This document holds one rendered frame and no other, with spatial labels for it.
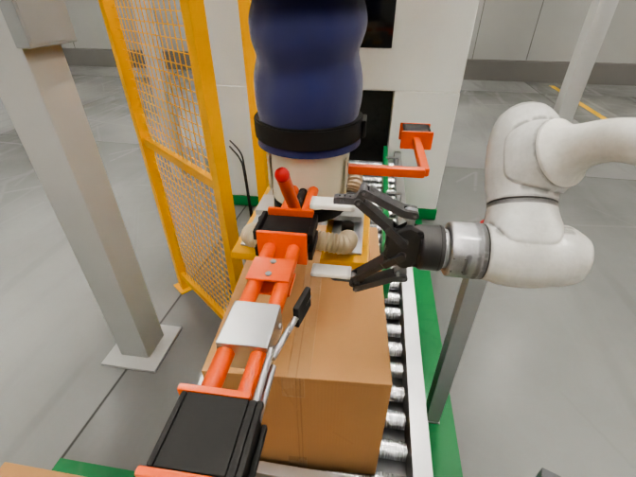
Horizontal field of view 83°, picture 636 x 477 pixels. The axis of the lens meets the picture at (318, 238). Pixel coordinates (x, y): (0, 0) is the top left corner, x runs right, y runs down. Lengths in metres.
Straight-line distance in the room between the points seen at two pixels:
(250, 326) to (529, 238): 0.41
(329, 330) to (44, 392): 1.72
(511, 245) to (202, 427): 0.46
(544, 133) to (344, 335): 0.56
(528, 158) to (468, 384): 1.59
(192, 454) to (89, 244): 1.48
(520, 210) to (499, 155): 0.10
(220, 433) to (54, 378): 2.03
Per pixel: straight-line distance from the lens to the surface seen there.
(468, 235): 0.59
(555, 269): 0.62
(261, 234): 0.58
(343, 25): 0.68
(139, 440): 1.96
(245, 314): 0.46
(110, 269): 1.82
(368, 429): 0.95
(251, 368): 0.42
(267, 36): 0.69
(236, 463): 0.36
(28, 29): 1.48
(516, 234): 0.60
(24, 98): 1.59
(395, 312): 1.51
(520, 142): 0.63
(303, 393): 0.84
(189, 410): 0.39
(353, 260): 0.74
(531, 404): 2.13
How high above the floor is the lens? 1.61
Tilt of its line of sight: 34 degrees down
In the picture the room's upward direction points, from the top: straight up
